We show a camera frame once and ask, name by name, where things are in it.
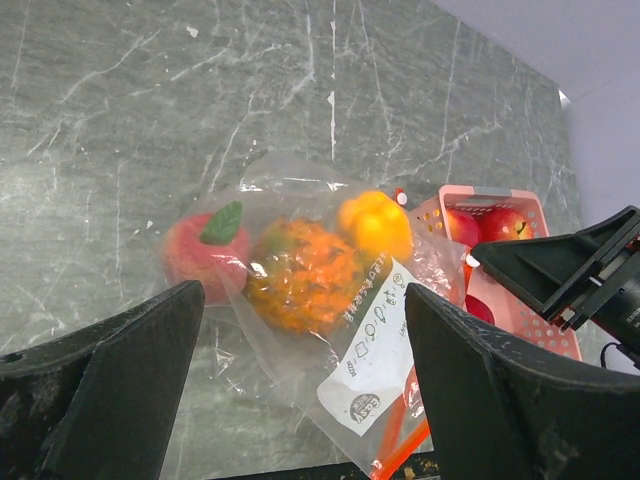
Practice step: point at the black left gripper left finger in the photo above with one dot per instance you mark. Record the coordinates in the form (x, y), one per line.
(100, 402)

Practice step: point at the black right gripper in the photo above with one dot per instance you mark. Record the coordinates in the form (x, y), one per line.
(569, 279)

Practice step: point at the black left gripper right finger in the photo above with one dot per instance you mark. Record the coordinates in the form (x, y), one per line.
(500, 407)

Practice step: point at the red toy apple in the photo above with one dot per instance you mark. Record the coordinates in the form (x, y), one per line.
(503, 224)

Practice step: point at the yellow toy bell pepper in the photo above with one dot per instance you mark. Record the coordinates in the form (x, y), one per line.
(377, 224)

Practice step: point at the pink toy peach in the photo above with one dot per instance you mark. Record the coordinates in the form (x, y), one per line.
(210, 247)

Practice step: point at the clear zip bag orange zipper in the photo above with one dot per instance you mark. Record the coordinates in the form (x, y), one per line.
(358, 384)

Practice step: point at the orange toy pineapple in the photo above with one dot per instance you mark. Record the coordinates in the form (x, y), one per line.
(303, 276)

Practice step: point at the red toy tomato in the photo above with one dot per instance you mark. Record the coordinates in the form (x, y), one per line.
(479, 309)

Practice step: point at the pink perforated plastic basket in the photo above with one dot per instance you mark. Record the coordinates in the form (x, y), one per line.
(508, 277)

